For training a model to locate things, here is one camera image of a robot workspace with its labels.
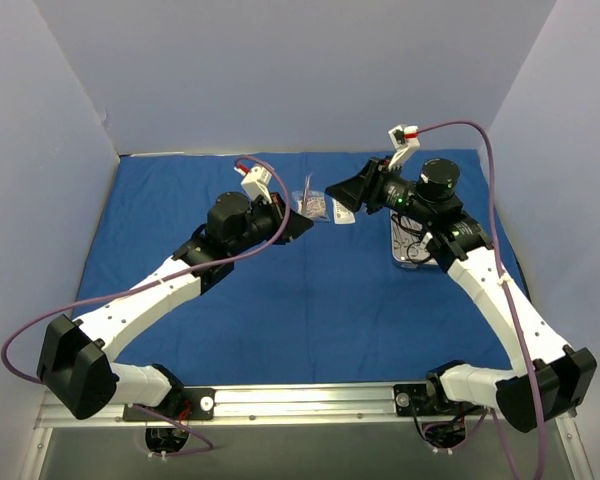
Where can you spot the pile of steel instruments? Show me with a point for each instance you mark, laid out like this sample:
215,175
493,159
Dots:
410,242

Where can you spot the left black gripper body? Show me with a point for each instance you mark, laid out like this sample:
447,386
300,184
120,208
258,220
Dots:
281,216

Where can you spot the blue surgical cloth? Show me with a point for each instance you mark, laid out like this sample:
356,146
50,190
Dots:
330,307

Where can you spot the front aluminium frame rail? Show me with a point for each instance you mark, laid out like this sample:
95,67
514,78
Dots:
239,405

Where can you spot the stainless steel instrument tray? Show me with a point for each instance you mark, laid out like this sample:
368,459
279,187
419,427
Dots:
410,262

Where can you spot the aluminium frame rail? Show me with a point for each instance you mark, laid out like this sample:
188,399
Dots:
185,153
239,405

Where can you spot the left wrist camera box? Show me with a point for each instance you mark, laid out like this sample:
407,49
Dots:
255,181

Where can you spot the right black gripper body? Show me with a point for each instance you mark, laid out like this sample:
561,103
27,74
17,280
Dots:
371,183

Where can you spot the steel tweezers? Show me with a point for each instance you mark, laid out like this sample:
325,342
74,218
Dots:
307,187

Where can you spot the white sterile packet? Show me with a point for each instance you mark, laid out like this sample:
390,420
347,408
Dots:
342,216

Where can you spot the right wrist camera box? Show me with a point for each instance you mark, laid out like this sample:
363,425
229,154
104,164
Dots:
406,142

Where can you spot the purple printed clear pouch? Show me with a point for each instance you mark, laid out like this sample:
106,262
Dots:
319,205

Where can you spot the back aluminium frame rail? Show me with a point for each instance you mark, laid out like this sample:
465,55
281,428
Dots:
185,153

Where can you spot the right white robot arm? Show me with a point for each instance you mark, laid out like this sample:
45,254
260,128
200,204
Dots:
547,376

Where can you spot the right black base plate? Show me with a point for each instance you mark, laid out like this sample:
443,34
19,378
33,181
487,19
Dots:
413,398

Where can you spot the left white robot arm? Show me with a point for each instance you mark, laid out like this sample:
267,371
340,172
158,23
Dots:
78,357

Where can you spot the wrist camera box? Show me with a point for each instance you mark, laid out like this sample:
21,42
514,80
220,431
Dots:
406,142
255,181

